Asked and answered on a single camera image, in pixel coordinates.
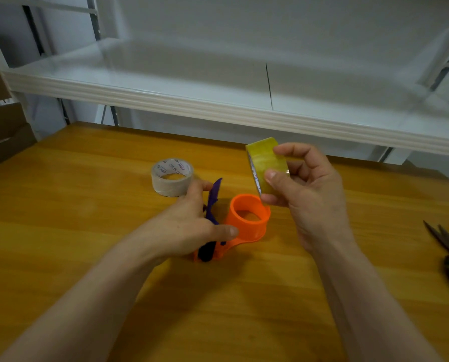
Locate orange and blue tape dispenser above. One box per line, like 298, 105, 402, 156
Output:
193, 178, 272, 263

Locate person's left hand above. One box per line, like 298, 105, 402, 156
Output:
134, 179, 240, 260

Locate person's right forearm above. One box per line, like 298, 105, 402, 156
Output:
311, 243, 443, 362

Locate white metal shelf rack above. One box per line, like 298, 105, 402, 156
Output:
0, 0, 449, 164

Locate person's left forearm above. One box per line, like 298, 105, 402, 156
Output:
0, 239, 167, 362

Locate person's right hand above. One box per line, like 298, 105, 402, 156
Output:
260, 142, 355, 257

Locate black scissors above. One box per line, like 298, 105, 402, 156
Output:
423, 220, 449, 298

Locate yellow tape roll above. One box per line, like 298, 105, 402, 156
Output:
245, 137, 290, 197

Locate clear tape roll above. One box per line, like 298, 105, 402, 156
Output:
151, 158, 194, 198

